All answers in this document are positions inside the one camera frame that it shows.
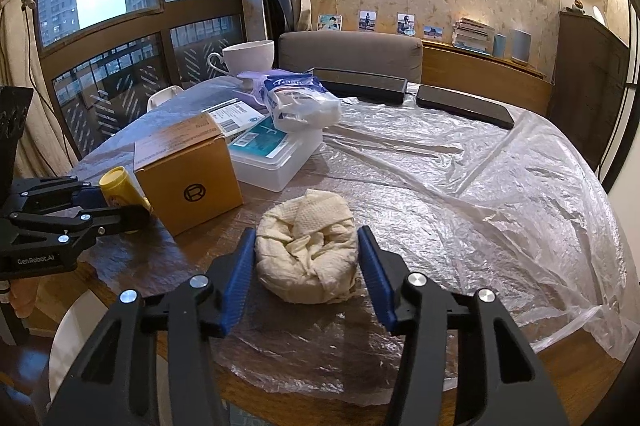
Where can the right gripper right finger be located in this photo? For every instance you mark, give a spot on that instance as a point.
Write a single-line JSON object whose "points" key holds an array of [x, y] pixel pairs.
{"points": [[501, 381]]}

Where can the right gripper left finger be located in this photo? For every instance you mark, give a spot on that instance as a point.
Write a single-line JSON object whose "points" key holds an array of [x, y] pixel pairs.
{"points": [[113, 379]]}

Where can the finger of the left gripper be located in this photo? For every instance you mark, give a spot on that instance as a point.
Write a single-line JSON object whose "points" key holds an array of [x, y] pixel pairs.
{"points": [[46, 195], [90, 223]]}

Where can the yellow plastic bottle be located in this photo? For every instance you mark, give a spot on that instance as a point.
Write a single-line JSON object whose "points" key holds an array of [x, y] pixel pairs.
{"points": [[121, 194]]}

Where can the brown cardboard box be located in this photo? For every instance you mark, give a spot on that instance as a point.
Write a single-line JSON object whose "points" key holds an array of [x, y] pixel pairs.
{"points": [[186, 173]]}

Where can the white medicine box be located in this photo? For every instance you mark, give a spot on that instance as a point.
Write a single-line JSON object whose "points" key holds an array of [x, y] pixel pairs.
{"points": [[234, 117]]}

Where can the clear plastic floss box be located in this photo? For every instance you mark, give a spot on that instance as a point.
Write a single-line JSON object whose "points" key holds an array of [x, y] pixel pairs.
{"points": [[266, 157]]}

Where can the cream paper towel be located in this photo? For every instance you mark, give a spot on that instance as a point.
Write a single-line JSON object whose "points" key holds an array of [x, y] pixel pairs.
{"points": [[307, 249]]}

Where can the blue white tissue pack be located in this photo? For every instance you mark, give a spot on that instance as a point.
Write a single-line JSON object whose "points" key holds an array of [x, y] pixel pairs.
{"points": [[298, 101]]}

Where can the purple hair roller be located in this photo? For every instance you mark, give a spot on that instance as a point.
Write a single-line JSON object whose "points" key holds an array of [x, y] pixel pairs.
{"points": [[251, 84]]}

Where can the beige curtain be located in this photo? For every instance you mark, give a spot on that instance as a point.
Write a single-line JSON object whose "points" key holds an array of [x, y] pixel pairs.
{"points": [[41, 148]]}

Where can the clear plastic table cover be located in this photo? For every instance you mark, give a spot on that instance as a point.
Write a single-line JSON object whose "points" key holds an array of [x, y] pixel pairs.
{"points": [[461, 157]]}

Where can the white teacup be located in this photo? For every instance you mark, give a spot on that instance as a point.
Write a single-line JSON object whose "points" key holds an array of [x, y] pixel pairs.
{"points": [[243, 57]]}

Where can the black flat tablet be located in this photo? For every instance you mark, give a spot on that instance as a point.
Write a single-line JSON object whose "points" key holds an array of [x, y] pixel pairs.
{"points": [[464, 105]]}

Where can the black tablet in case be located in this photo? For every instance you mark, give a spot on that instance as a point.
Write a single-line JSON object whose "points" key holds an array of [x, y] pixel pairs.
{"points": [[377, 88]]}

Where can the wooden shelf ledge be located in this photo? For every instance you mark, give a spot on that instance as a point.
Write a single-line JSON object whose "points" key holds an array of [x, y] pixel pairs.
{"points": [[453, 68]]}

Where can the dark wooden cabinet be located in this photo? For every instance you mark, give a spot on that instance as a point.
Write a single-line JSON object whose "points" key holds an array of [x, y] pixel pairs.
{"points": [[589, 76]]}

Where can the small blue-grey cup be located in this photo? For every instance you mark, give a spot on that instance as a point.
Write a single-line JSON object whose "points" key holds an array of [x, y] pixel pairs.
{"points": [[499, 46]]}

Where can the grey sofa backrest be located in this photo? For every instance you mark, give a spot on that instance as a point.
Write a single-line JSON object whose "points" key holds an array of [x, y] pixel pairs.
{"points": [[390, 54]]}

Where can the grey cylindrical speaker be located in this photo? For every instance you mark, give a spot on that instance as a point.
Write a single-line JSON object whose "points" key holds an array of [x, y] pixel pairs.
{"points": [[520, 46]]}

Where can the stack of books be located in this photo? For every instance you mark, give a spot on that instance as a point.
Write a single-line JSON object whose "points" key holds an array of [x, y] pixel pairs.
{"points": [[472, 35]]}

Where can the photo card on wall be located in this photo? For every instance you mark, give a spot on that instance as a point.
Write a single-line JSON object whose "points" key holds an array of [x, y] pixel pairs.
{"points": [[330, 22]]}

